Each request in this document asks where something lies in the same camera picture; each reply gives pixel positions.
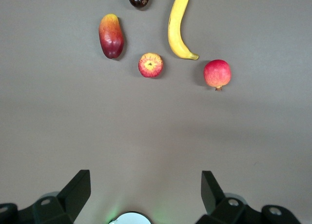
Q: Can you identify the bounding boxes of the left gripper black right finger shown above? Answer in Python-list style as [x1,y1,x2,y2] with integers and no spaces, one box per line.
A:
[196,170,302,224]

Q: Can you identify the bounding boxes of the red yellow mango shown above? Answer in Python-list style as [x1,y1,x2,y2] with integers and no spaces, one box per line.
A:
[98,13,125,60]

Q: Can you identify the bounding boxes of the red yellow apple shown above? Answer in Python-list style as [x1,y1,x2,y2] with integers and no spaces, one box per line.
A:
[138,52,164,78]

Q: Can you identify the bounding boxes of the red pomegranate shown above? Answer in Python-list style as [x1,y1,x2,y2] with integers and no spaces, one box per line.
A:
[203,59,232,91]

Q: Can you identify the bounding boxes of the brown table cover mat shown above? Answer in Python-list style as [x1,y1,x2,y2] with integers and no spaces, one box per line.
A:
[0,0,312,224]

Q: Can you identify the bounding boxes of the yellow banana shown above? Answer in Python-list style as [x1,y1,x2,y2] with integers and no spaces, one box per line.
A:
[167,0,199,61]

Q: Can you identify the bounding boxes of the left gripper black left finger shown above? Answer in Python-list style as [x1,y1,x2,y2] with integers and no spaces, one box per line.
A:
[0,169,92,224]

